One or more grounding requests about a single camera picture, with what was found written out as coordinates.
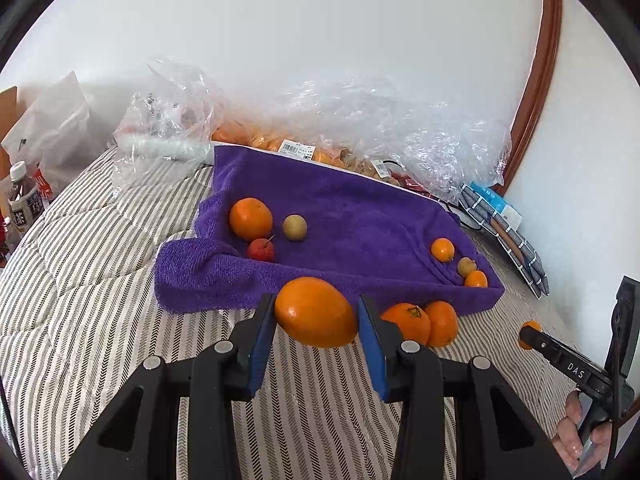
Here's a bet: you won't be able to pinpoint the yellow-green round fruit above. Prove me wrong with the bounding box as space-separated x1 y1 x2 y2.
457 257 477 278

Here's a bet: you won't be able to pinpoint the small oval orange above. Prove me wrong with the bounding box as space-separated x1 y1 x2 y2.
274 276 358 349

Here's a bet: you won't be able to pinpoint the small red fruit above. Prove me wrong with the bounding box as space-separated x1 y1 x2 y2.
246 236 276 262

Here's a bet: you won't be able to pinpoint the small green-yellow fruit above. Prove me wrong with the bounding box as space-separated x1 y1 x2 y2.
282 214 308 242

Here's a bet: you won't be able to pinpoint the right hand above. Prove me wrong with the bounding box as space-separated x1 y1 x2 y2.
551 389 618 474

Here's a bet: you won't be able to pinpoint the large bumpy orange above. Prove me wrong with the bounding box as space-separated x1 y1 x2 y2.
424 301 459 348

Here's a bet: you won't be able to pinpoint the striped bed cover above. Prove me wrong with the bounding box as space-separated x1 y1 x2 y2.
1 151 574 479

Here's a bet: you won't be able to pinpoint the orange with green stem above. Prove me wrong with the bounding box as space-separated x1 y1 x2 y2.
381 302 432 346

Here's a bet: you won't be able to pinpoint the grey checked folded cloth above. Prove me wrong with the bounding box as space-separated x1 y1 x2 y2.
459 184 550 298

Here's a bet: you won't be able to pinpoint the white blue box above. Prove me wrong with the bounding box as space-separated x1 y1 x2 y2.
471 182 523 230

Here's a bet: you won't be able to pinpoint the purple towel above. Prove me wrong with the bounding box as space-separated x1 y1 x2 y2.
154 145 504 315

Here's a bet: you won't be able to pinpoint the drink bottle white cap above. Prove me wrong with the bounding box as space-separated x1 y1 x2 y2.
8 162 44 233

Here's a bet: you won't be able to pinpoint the clear plastic bags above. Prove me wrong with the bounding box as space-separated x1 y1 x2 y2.
112 58 511 202

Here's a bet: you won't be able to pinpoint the white paper bag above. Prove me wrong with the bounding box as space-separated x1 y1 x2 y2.
2 73 108 200

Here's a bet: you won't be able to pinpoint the cardboard box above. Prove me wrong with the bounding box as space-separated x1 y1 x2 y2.
0 87 18 179

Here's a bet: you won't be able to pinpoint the brown wooden frame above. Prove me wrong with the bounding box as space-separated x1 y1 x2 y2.
495 0 563 195

